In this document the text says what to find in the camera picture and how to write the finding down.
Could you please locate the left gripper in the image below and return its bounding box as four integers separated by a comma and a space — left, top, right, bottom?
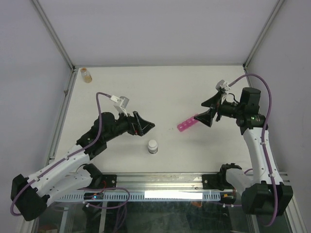
104, 108, 155, 142

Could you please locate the aluminium frame post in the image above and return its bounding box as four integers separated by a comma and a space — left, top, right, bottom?
30, 0, 75, 71
242, 0, 286, 70

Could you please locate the left aluminium frame post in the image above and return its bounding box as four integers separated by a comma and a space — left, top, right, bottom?
30, 0, 75, 71

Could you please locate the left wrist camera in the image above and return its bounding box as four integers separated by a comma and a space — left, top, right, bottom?
111, 96, 129, 115

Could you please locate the slotted cable duct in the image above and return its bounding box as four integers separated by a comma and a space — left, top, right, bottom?
57, 191, 221, 202

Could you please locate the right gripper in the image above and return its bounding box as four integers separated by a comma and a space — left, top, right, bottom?
193, 91, 244, 127

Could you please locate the right aluminium frame post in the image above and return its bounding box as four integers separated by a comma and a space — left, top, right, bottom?
242, 0, 286, 70

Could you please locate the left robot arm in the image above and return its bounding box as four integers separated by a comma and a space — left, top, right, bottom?
10, 111, 155, 221

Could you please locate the aluminium mounting rail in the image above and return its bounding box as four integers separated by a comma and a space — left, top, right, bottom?
31, 171, 292, 195

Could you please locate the white pill bottle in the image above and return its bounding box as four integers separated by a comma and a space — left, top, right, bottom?
147, 139, 158, 154

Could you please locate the pink weekly pill organizer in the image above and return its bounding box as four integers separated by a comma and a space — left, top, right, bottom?
177, 114, 198, 132

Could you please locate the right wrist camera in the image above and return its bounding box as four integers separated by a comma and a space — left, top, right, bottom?
215, 80, 231, 94

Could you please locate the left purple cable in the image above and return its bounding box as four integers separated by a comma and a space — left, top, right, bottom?
9, 92, 115, 216

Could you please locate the small amber bottle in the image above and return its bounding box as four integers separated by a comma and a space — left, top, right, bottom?
80, 67, 92, 83

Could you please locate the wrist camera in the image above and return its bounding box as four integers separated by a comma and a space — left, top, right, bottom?
215, 80, 231, 94
111, 96, 129, 115

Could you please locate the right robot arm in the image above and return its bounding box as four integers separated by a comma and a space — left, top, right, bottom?
194, 87, 293, 216

